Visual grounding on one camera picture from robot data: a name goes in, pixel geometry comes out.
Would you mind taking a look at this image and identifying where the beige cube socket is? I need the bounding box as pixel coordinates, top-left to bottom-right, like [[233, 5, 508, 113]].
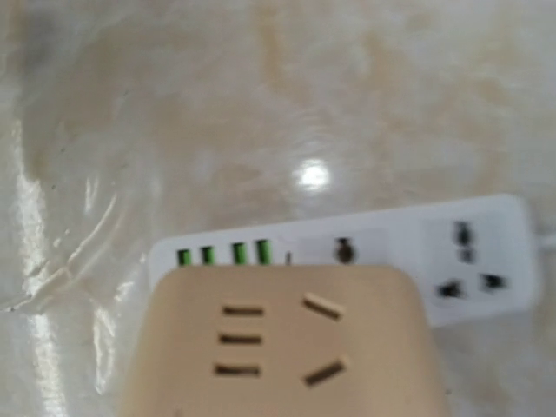
[[118, 266, 450, 416]]

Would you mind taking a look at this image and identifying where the white power strip cable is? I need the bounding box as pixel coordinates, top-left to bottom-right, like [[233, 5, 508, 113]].
[[536, 225, 556, 255]]

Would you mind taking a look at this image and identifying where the white power strip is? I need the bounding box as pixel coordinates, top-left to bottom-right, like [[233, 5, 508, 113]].
[[148, 195, 542, 327]]

